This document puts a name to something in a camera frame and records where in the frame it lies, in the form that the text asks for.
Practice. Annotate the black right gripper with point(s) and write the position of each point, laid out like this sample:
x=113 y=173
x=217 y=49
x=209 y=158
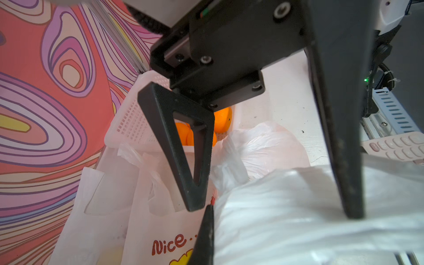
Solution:
x=215 y=53

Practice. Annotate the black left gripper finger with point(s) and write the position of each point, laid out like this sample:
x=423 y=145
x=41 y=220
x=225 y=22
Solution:
x=203 y=251

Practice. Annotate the white printed plastic bag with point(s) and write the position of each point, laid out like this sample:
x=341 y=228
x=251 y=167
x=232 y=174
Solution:
x=273 y=208

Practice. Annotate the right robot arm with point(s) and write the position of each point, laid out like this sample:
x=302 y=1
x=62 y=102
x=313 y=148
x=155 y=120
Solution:
x=163 y=107

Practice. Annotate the white plastic basket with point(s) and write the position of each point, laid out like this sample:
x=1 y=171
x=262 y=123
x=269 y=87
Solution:
x=129 y=125

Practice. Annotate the centre orange in basket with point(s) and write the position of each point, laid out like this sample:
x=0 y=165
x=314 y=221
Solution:
x=185 y=133

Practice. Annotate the flat printed bag on table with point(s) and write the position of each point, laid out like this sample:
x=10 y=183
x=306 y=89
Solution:
x=161 y=230

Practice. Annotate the right rear orange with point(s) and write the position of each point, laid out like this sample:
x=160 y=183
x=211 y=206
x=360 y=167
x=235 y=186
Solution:
x=223 y=120

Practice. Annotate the pink desk calculator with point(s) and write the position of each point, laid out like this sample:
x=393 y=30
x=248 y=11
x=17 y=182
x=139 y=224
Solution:
x=407 y=147

